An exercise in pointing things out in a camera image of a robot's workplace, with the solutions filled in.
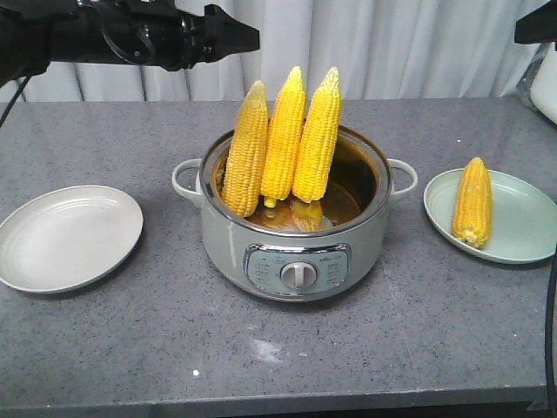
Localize green round plate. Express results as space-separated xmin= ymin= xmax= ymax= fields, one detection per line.
xmin=423 ymin=169 xmax=556 ymax=265

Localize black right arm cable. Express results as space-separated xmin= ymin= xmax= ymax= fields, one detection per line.
xmin=543 ymin=254 xmax=557 ymax=418

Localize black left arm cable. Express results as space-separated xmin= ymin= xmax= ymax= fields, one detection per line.
xmin=0 ymin=76 xmax=31 ymax=127

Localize bright yellow corn cob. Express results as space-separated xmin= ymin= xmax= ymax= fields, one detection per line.
xmin=260 ymin=66 xmax=306 ymax=208

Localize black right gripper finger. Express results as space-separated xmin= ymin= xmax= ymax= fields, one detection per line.
xmin=514 ymin=0 xmax=556 ymax=44

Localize pale yellow corn cob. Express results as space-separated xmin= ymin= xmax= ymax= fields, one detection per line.
xmin=221 ymin=80 xmax=268 ymax=218

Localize green electric cooking pot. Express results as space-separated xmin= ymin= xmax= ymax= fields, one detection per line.
xmin=171 ymin=126 xmax=418 ymax=302

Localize white soy milk blender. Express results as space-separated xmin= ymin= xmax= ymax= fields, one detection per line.
xmin=530 ymin=43 xmax=556 ymax=124

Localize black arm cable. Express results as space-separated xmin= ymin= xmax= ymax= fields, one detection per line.
xmin=0 ymin=76 xmax=31 ymax=127
xmin=543 ymin=254 xmax=557 ymax=418

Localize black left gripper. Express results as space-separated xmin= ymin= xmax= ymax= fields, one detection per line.
xmin=97 ymin=1 xmax=260 ymax=71

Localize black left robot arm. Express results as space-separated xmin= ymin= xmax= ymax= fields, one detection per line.
xmin=1 ymin=1 xmax=260 ymax=84

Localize white pleated curtain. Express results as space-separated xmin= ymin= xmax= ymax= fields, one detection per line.
xmin=1 ymin=1 xmax=539 ymax=102

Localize beige round plate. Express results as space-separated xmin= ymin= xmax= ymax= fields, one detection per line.
xmin=1 ymin=185 xmax=144 ymax=293

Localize yellow corn cob white tip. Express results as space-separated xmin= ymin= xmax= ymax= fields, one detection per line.
xmin=292 ymin=66 xmax=342 ymax=203

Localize orange yellow corn cob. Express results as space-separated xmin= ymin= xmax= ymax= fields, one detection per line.
xmin=452 ymin=157 xmax=493 ymax=248

